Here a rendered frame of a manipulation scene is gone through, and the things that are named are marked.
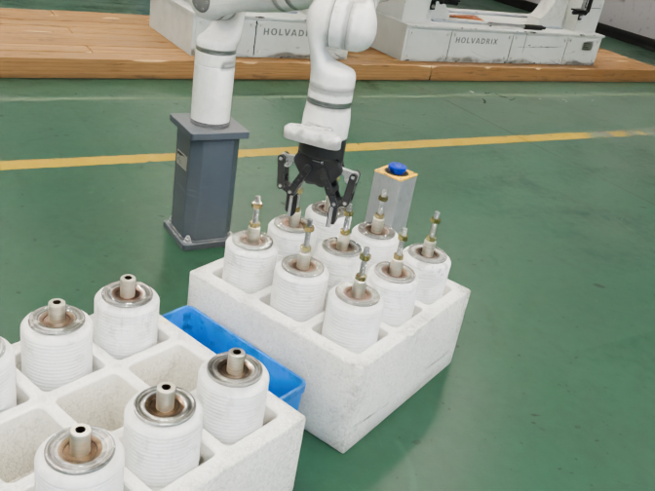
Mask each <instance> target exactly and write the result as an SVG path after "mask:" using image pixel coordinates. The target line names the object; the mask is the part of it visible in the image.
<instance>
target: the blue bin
mask: <svg viewBox="0 0 655 491"><path fill-rule="evenodd" d="M162 317H163V318H165V319H166V320H168V321H170V322H171V323H172V324H174V325H175V326H177V327H178V328H180V329H181V330H182V331H184V332H185V333H187V334H188V335H190V336H191V337H192V338H194V339H195V340H197V341H198V342H200V343H201V344H202V345H204V346H205V347H207V348H208V349H210V350H211V351H212V352H214V353H215V354H220V353H224V352H229V350H230V349H232V348H241V349H243V350H244V351H245V353H246V354H248V355H250V356H253V357H254V358H256V359H257V360H259V361H260V362H261V363H262V364H263V365H264V366H265V368H266V369H267V371H268V373H269V385H268V391H269V392H270V393H272V394H273V395H275V396H276V397H277V398H279V399H281V400H282V401H284V402H285V403H287V404H288V405H289V406H291V407H292V408H294V409H295V410H297V411H298V407H299V402H300V399H301V395H302V394H303V393H304V392H305V388H306V381H305V380H304V379H303V378H301V377H300V376H298V375H297V374H295V373H294V372H292V371H291V370H289V369H288V368H286V367H285V366H283V365H282V364H280V363H279V362H277V361H276V360H274V359H272V358H270V357H269V356H267V355H266V354H264V353H263V352H261V351H260V350H258V349H257V348H256V347H255V346H253V345H252V344H250V343H249V342H247V341H246V340H244V339H243V338H241V337H239V336H238V335H236V334H235V333H233V332H232V331H230V330H229V329H227V328H226V327H224V326H223V325H221V324H220V323H218V322H217V321H215V320H213V319H212V318H210V317H208V316H207V315H205V314H204V313H202V312H201V311H199V310H198V309H196V308H195V307H193V306H183V307H180V308H178V309H175V310H173V311H171V312H168V313H166V314H164V315H162Z"/></svg>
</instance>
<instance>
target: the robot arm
mask: <svg viewBox="0 0 655 491"><path fill-rule="evenodd" d="M387 1H389V0H190V5H191V7H192V9H193V11H194V12H195V13H196V14H197V15H198V16H199V17H200V18H202V19H206V20H211V21H212V22H211V24H210V26H209V27H208V28H207V29H206V30H205V31H203V32H202V33H200V34H199V35H198V36H197V38H196V47H195V61H194V74H193V88H192V100H191V113H190V122H191V123H192V124H193V125H195V126H197V127H200V128H205V129H212V130H219V129H225V128H227V127H228V126H229V121H230V111H231V102H232V93H233V83H234V73H235V62H236V53H237V47H238V45H239V43H240V41H241V38H242V32H243V26H244V19H245V13H246V12H253V13H282V12H291V11H299V10H305V9H309V10H308V13H307V18H306V26H307V35H308V42H309V49H310V60H311V74H310V83H309V89H308V95H307V101H306V105H305V108H304V112H303V118H302V124H294V123H289V124H287V125H285V128H284V135H283V137H285V138H287V139H291V140H294V141H298V142H299V144H298V151H297V153H296V155H293V154H290V153H289V152H288V151H284V152H283V153H282V154H280V155H279V156H278V171H277V187H278V188H279V189H283V190H284V191H286V192H287V200H286V211H287V212H288V216H293V215H294V214H295V210H296V204H297V197H298V193H296V192H297V190H298V188H299V187H300V186H301V184H302V183H303V182H304V181H305V183H307V184H315V185H317V186H319V187H322V188H325V191H326V194H327V195H328V199H329V202H330V206H329V208H328V213H327V224H326V227H330V226H331V225H333V224H334V223H335V222H336V221H337V218H338V213H339V208H340V207H345V208H346V207H348V206H349V204H350V203H351V202H352V201H353V198H354V194H355V191H356V188H357V185H358V182H359V178H360V175H361V172H360V171H359V170H348V169H346V168H345V166H344V163H343V159H344V153H345V147H346V142H347V136H348V131H349V126H350V118H351V104H352V98H353V93H354V89H355V83H356V73H355V71H354V69H352V68H351V67H349V66H348V65H345V64H343V63H341V62H339V61H337V60H335V59H334V58H333V57H332V56H331V55H330V53H329V51H328V47H330V48H336V49H340V50H345V51H349V52H356V53H357V52H362V51H365V50H366V49H368V48H369V47H370V46H371V44H372V43H373V41H374V38H375V35H376V30H377V18H376V12H375V10H376V8H377V5H378V3H380V2H387ZM292 162H294V163H295V165H296V167H297V169H298V171H299V174H298V176H297V177H296V178H295V180H294V181H293V182H292V183H290V182H289V166H291V164H292ZM341 174H343V175H344V177H345V179H344V180H345V182H346V183H347V186H346V189H345V193H344V196H343V197H341V196H340V193H339V185H338V182H337V179H336V178H338V177H339V176H340V175H341Z"/></svg>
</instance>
